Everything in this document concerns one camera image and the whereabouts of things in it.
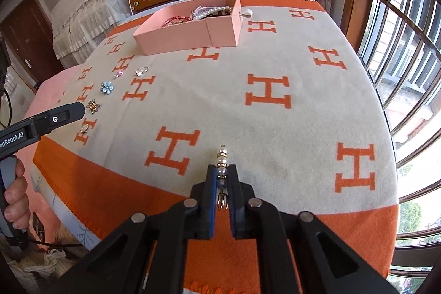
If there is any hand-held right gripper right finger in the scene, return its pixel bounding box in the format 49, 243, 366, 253
227, 164, 401, 294

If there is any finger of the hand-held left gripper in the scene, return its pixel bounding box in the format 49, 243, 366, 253
31, 101, 87, 137

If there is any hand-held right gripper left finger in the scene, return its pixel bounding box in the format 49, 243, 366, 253
45, 164, 218, 294

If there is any pearl hair clip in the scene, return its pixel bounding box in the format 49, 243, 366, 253
215, 143, 231, 210

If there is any pink jewelry box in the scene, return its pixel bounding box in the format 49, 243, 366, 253
133, 0, 254, 56

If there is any red beaded bangle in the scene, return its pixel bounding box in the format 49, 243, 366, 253
162, 15, 189, 28

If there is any pearl bracelet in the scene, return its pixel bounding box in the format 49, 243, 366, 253
203, 6, 232, 15

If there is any person's left hand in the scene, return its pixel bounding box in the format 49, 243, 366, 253
3, 158, 31, 231

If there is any brown wooden door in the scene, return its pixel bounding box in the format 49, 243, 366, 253
0, 0, 66, 91

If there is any orange patterned blanket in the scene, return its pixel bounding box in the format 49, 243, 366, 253
33, 0, 400, 294

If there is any piano under white lace cover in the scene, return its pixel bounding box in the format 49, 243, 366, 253
52, 0, 139, 69

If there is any cream knitted cloth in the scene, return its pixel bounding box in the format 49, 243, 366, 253
7, 247, 69, 285

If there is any metal window grille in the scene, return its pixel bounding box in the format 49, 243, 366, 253
358, 0, 441, 281

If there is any black cable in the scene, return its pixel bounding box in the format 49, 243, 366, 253
0, 87, 85, 250

